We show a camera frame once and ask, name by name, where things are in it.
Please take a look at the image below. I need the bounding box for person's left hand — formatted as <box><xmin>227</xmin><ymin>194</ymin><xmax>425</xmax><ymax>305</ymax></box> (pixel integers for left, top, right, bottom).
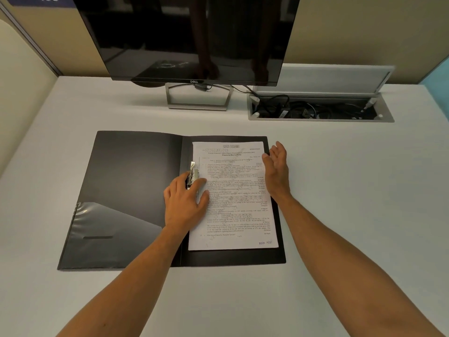
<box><xmin>163</xmin><ymin>171</ymin><xmax>210</xmax><ymax>239</ymax></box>

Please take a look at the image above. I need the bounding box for person's right hand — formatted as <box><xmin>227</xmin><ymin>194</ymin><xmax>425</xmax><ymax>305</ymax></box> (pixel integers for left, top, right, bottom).
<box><xmin>262</xmin><ymin>140</ymin><xmax>292</xmax><ymax>204</ymax></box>

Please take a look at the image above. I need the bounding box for stack of printed papers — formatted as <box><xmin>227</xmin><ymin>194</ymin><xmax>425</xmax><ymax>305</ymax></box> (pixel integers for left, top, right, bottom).
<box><xmin>188</xmin><ymin>141</ymin><xmax>280</xmax><ymax>251</ymax></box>

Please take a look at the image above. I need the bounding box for black folder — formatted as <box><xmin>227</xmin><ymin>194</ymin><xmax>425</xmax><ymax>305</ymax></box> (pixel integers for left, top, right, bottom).
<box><xmin>57</xmin><ymin>131</ymin><xmax>287</xmax><ymax>271</ymax></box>

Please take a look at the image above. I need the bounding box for person's left forearm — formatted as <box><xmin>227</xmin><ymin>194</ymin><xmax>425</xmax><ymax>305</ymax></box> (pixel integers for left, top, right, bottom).
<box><xmin>59</xmin><ymin>226</ymin><xmax>192</xmax><ymax>337</ymax></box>

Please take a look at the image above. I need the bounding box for person's right forearm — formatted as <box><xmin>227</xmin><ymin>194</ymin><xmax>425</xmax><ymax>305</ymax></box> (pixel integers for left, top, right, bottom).
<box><xmin>272</xmin><ymin>192</ymin><xmax>449</xmax><ymax>337</ymax></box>

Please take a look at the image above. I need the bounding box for silver monitor stand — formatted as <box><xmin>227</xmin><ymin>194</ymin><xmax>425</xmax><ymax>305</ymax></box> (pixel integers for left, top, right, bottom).
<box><xmin>165</xmin><ymin>82</ymin><xmax>235</xmax><ymax>112</ymax></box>

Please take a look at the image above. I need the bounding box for beige fabric partition panel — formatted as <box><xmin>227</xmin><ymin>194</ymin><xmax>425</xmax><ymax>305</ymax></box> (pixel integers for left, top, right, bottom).
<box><xmin>0</xmin><ymin>0</ymin><xmax>449</xmax><ymax>85</ymax></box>

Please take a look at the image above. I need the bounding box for black computer monitor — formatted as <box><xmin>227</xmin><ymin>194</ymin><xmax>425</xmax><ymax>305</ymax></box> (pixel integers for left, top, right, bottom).
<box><xmin>70</xmin><ymin>0</ymin><xmax>302</xmax><ymax>88</ymax></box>

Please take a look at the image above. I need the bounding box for cream curved desk divider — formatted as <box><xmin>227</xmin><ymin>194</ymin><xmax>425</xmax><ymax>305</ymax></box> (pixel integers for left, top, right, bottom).
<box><xmin>0</xmin><ymin>19</ymin><xmax>58</xmax><ymax>178</ymax></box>

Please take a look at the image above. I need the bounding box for blue number sign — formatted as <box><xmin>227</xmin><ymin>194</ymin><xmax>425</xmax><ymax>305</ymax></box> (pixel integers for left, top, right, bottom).
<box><xmin>1</xmin><ymin>0</ymin><xmax>78</xmax><ymax>8</ymax></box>

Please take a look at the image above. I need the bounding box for bundle of black cables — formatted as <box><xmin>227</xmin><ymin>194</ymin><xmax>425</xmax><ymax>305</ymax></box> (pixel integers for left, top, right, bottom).
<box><xmin>252</xmin><ymin>94</ymin><xmax>374</xmax><ymax>120</ymax></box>

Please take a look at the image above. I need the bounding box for grey cable box lid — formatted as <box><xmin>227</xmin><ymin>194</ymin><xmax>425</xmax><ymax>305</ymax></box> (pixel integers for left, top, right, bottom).
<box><xmin>252</xmin><ymin>63</ymin><xmax>396</xmax><ymax>97</ymax></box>

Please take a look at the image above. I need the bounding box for black monitor cable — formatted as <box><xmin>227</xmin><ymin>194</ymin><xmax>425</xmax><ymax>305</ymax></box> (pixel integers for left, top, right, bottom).
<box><xmin>195</xmin><ymin>82</ymin><xmax>260</xmax><ymax>99</ymax></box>

